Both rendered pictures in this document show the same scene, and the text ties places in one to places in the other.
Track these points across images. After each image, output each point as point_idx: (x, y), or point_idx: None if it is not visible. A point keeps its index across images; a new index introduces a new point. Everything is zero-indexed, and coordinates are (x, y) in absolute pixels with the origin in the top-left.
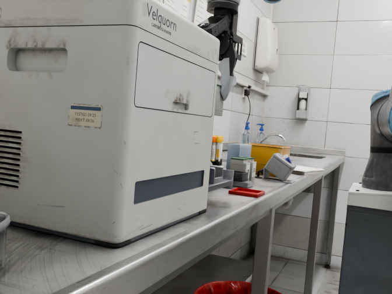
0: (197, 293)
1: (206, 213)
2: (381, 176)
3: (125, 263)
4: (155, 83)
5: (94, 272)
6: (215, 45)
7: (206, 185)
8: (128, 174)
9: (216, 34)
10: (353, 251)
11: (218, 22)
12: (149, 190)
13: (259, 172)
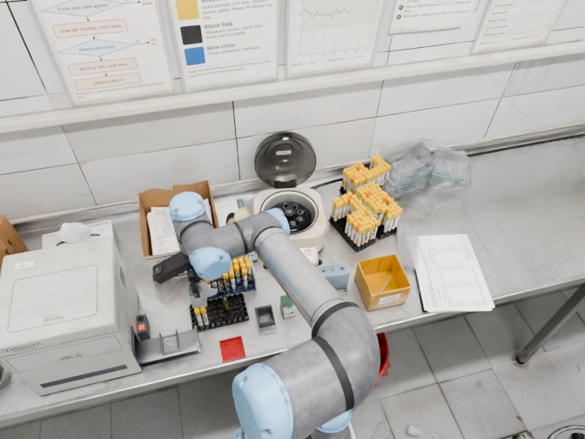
0: None
1: (137, 375)
2: None
3: (24, 412)
4: (33, 362)
5: (10, 412)
6: (105, 327)
7: (133, 367)
8: (30, 384)
9: (166, 280)
10: None
11: (169, 272)
12: (58, 381)
13: None
